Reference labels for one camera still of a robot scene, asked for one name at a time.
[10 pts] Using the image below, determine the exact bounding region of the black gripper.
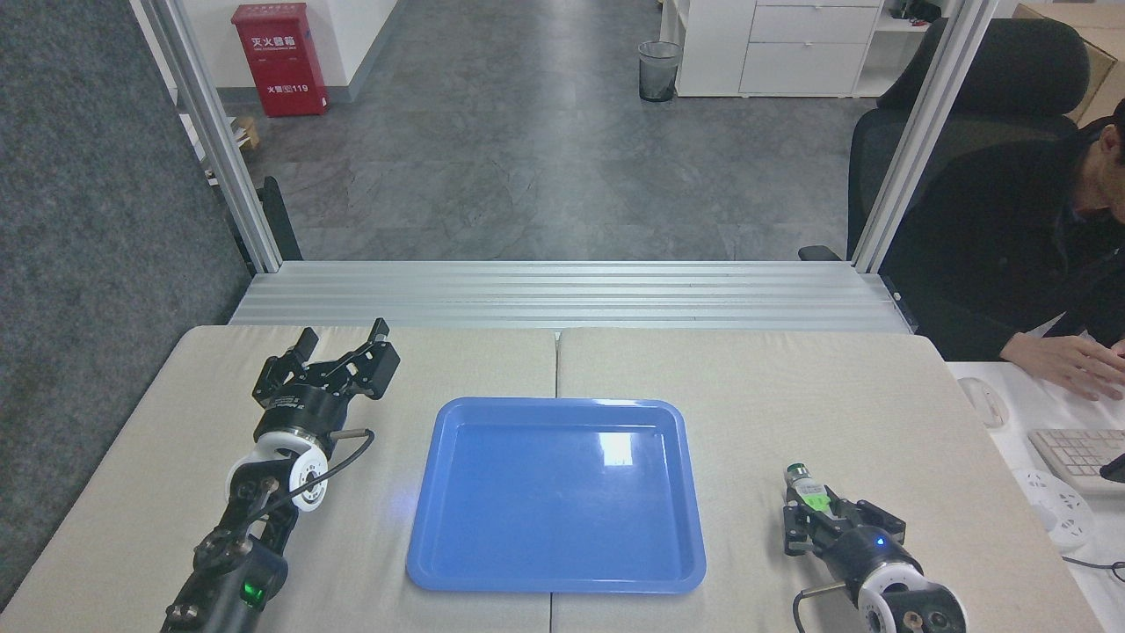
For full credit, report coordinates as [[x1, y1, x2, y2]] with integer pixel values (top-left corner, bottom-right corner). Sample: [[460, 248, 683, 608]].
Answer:
[[253, 318, 402, 439], [782, 498, 922, 606]]

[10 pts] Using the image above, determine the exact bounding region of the green and white switch part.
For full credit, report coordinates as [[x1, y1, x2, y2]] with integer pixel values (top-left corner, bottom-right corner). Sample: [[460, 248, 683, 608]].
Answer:
[[784, 462, 832, 516]]

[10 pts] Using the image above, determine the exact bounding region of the blue plastic tray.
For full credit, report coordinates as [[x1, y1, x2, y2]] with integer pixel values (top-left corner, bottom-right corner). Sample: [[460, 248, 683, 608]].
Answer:
[[405, 397, 708, 594]]

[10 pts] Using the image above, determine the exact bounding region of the person's right hand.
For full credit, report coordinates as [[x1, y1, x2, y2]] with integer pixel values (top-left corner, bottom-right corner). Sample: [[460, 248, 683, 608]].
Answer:
[[1002, 332, 1125, 402]]

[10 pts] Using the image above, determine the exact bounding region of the beige table mat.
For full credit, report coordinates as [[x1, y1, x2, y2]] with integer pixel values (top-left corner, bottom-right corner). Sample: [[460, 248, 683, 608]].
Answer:
[[0, 325, 559, 633], [549, 327, 1108, 633]]

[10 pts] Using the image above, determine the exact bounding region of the white computer mouse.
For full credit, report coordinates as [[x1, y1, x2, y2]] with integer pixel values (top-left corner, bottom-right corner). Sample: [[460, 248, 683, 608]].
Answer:
[[958, 376, 1008, 429]]

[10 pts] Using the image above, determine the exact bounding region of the white power strip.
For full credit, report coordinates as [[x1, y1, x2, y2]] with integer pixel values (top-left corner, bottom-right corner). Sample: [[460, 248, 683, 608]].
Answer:
[[1011, 468, 1096, 551]]

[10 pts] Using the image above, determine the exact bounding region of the pale computer keyboard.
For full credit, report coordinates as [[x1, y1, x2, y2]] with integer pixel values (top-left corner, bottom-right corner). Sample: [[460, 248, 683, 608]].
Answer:
[[1027, 428, 1125, 495]]

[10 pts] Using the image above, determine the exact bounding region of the ribbed aluminium platform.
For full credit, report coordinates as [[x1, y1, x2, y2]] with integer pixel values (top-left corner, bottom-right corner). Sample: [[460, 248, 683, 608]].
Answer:
[[229, 260, 915, 334]]

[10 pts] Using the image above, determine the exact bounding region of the grey felt partition panel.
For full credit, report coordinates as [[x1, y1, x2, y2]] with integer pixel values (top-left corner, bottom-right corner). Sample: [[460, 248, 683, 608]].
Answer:
[[0, 0, 256, 609]]

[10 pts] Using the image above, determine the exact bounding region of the red fire extinguisher box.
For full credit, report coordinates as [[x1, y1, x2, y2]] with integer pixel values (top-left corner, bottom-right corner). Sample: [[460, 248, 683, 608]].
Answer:
[[231, 3, 330, 118]]

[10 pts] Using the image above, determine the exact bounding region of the person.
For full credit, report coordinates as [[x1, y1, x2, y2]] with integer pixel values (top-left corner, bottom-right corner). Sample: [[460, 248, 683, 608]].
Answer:
[[879, 97, 1125, 363]]

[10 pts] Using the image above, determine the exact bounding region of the mesh waste bin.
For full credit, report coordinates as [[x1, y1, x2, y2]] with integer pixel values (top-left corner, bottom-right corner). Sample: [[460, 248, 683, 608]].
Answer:
[[638, 40, 682, 103]]

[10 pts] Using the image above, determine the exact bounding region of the white drawer cabinet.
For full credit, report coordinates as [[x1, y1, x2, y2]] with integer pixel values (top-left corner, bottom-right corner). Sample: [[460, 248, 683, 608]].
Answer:
[[659, 0, 946, 98]]

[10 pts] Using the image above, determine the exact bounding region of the black office chair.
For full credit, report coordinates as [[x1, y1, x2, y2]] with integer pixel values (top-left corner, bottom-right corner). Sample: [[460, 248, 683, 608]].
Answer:
[[798, 18, 1092, 265]]

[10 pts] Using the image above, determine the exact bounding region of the large cardboard box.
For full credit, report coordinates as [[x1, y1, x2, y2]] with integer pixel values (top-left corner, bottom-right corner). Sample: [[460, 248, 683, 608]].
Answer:
[[1011, 3, 1125, 124]]

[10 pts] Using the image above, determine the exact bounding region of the black bracket behind post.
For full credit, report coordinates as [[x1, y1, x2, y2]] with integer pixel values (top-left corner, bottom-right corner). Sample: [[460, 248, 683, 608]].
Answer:
[[258, 176, 304, 262]]

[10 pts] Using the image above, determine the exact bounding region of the silver aluminium post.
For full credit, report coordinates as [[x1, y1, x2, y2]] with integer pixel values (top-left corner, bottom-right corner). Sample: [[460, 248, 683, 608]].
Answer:
[[849, 0, 1003, 273], [130, 0, 284, 273]]

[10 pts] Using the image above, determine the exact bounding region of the thin black desk cable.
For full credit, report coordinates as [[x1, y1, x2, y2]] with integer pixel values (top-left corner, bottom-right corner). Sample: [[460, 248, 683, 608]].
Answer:
[[1062, 554, 1125, 583]]

